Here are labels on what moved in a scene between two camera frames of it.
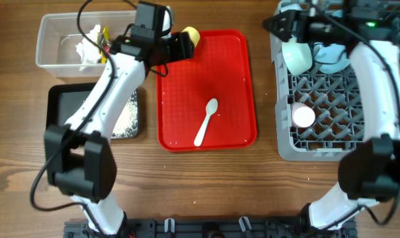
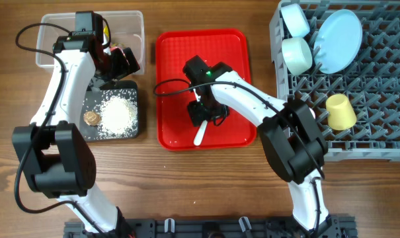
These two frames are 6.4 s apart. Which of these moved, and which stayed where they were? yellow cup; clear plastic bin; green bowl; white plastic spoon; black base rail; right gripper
Moved: right gripper; yellow cup
Stayed: black base rail; green bowl; clear plastic bin; white plastic spoon
